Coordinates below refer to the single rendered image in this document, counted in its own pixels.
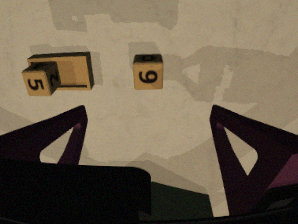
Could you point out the tan number cube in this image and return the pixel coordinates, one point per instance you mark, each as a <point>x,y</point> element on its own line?
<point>41,78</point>
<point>148,71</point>

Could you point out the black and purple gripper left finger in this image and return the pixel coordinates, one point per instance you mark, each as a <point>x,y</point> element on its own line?
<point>27,143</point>

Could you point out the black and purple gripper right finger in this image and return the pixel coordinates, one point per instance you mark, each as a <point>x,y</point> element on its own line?
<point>276,165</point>

